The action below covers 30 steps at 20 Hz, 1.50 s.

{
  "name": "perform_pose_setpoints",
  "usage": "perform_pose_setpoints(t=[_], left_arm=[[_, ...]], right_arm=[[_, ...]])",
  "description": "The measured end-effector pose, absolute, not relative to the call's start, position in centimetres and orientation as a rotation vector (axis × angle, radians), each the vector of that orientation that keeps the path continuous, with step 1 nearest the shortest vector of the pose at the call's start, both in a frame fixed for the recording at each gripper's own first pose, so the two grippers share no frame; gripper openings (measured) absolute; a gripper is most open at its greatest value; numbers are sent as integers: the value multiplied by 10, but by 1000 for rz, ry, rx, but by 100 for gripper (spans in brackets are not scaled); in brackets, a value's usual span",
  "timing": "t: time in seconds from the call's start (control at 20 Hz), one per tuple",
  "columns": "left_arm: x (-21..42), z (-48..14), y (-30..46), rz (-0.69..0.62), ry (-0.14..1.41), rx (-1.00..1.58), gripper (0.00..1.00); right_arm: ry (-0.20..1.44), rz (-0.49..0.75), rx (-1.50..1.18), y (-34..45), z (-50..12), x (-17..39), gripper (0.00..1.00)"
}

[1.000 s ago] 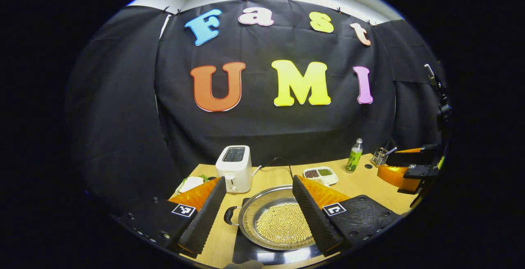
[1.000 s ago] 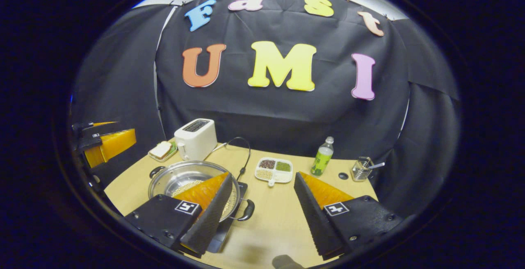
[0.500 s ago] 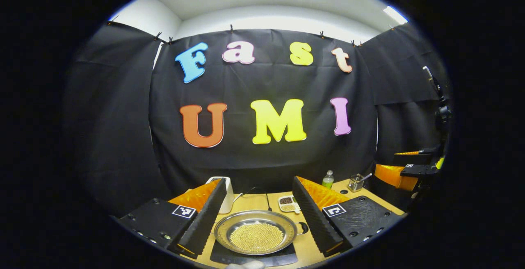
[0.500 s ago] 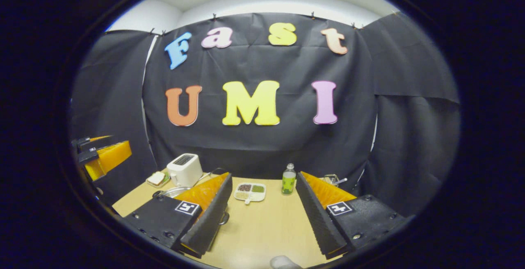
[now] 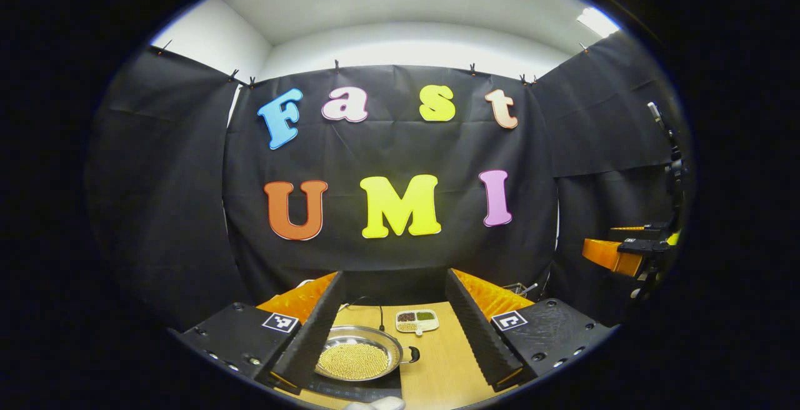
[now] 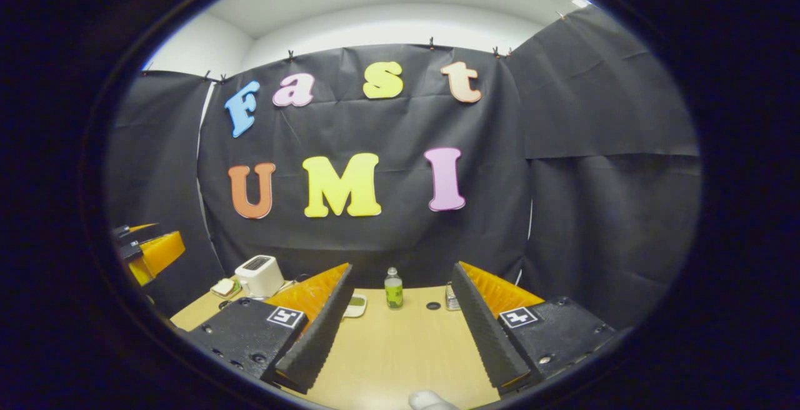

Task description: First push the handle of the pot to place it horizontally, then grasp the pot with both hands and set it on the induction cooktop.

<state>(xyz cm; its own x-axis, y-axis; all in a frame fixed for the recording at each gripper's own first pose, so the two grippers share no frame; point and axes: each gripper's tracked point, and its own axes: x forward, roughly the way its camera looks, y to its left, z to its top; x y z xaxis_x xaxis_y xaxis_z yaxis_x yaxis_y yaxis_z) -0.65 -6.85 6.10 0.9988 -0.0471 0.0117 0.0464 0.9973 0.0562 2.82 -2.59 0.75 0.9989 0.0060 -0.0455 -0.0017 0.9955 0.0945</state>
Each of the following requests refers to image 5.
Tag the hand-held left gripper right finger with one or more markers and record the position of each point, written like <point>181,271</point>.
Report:
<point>478,335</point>

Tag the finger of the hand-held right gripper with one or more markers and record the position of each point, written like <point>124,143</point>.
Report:
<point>603,252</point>
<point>650,227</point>

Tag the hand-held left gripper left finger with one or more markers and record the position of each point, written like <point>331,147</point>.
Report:
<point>312,335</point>

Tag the stainless steel pot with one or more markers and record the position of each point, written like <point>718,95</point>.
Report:
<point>389,344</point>

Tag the black induction cooktop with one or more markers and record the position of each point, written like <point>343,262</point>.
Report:
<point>375,390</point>

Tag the pile of soybeans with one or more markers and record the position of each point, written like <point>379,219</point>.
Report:
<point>353,360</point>

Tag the white divided dish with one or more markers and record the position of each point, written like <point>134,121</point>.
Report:
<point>431,325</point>

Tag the pile of green mung beans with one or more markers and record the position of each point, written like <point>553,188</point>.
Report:
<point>425,315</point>

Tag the pile of small yellow grains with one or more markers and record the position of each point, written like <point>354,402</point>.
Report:
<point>407,327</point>

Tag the pile of dark red beans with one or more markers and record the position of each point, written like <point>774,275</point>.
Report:
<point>406,317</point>

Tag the white soft object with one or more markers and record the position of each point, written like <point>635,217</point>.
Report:
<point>381,404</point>

